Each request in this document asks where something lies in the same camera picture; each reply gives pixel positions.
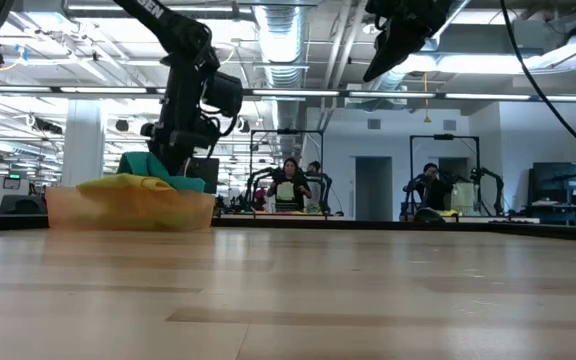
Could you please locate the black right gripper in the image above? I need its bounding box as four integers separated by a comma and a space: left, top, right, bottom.
362, 0, 458, 83

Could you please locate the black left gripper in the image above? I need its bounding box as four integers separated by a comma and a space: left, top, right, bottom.
140, 62, 223, 178

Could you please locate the teal microfiber towel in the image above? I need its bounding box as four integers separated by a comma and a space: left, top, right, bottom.
116, 151, 207, 194

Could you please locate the golden yellow microfiber towel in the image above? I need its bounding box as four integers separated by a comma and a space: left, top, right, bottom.
75, 173, 177, 194

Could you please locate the black computer monitor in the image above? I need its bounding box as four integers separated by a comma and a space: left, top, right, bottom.
532, 160, 576, 204
186, 156, 221, 194

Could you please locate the orange translucent plastic bin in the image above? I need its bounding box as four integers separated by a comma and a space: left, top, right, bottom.
44, 186, 217, 233

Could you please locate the bright ceiling light panel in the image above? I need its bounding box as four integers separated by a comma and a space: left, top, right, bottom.
390, 51, 535, 76

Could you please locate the white building pillar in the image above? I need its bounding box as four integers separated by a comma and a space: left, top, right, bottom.
60, 98, 108, 189

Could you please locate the long ceiling strip light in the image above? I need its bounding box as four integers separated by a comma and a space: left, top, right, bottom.
0, 84, 576, 104

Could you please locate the dark doorway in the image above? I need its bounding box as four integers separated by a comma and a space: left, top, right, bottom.
354, 155, 394, 221

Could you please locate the clear plastic bag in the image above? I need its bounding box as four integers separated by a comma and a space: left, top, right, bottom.
449, 181, 477, 217

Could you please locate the black dome-shaped object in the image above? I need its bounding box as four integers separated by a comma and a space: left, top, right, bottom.
412, 207, 448, 224

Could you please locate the yellow hanging cable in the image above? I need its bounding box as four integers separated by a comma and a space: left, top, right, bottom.
421, 71, 432, 124

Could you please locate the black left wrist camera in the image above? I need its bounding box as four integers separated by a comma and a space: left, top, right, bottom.
201, 71, 245, 120

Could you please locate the black station frame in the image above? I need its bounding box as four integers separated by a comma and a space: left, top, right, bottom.
248, 128, 326, 215
408, 133, 482, 201

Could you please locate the black hanging cable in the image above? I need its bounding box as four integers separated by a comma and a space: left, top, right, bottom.
499, 0, 576, 182

